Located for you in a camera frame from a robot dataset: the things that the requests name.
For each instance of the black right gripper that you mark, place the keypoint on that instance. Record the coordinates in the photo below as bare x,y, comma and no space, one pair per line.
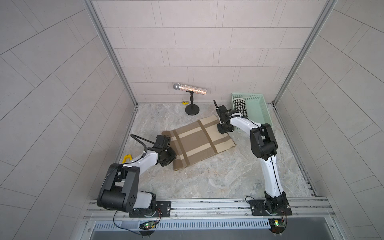
221,131

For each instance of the glitter microphone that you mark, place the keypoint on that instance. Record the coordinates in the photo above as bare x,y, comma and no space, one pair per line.
186,88

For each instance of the black white houndstooth scarf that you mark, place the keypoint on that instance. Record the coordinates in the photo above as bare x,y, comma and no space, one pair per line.
240,106

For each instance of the left green circuit board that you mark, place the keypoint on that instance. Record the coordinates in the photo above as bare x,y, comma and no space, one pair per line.
148,225

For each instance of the brown beige plaid blanket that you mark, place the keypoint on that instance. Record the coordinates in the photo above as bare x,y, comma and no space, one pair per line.
198,141

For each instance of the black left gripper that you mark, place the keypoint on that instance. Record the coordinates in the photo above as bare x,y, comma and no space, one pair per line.
173,155

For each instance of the aluminium corner post right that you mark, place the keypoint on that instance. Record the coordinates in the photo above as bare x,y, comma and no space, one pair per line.
324,14

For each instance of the yellow plastic tool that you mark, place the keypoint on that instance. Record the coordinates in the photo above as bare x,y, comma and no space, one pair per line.
127,159

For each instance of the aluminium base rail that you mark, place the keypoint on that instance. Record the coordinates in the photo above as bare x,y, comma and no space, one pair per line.
214,214

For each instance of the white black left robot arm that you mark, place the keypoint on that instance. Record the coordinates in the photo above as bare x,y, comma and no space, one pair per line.
120,188

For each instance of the mint green plastic basket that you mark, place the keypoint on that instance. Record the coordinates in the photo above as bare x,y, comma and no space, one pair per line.
256,106

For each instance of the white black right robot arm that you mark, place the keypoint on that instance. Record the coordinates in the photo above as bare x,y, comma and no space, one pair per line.
264,146

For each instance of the black microphone stand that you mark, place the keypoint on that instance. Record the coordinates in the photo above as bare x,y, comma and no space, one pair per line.
192,109

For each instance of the right green circuit board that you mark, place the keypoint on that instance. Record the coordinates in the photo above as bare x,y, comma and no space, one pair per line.
277,226

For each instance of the green circuit board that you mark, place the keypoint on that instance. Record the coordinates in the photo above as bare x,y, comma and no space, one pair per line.
277,226
148,225

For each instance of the aluminium corner post left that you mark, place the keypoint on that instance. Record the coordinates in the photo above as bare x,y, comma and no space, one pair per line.
89,5

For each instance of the aluminium corner post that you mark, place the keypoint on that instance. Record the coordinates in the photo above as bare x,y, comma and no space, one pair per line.
89,5
324,14

